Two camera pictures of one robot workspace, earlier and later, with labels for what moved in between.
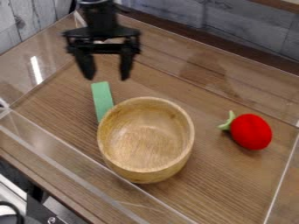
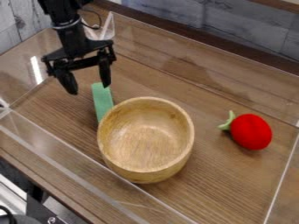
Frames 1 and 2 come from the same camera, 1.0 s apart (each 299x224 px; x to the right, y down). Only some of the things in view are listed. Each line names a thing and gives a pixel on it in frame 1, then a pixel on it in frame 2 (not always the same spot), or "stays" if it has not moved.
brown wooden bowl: (145, 135) stays
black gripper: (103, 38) -> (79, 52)
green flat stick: (103, 98) stays
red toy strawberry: (249, 129) stays
